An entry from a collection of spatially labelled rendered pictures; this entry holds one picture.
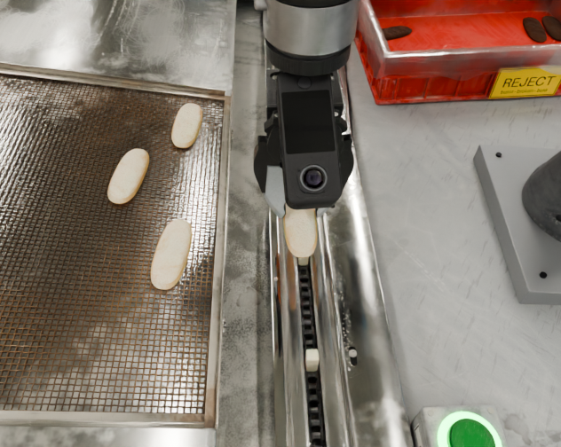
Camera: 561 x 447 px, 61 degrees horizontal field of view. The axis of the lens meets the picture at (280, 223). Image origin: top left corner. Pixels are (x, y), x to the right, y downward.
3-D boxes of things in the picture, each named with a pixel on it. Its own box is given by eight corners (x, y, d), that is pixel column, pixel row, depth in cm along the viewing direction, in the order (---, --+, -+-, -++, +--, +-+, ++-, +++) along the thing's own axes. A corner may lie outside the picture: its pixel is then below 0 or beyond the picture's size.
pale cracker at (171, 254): (178, 294, 52) (178, 287, 51) (144, 287, 52) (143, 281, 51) (197, 223, 58) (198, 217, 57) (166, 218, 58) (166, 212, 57)
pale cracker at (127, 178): (131, 207, 58) (131, 201, 57) (100, 201, 58) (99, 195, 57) (154, 153, 64) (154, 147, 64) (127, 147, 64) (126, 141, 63)
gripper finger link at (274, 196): (281, 186, 58) (296, 128, 51) (283, 224, 54) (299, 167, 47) (256, 184, 57) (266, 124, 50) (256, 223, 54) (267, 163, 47)
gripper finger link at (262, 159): (292, 184, 52) (308, 121, 45) (293, 196, 50) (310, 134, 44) (248, 181, 51) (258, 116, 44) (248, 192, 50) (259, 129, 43)
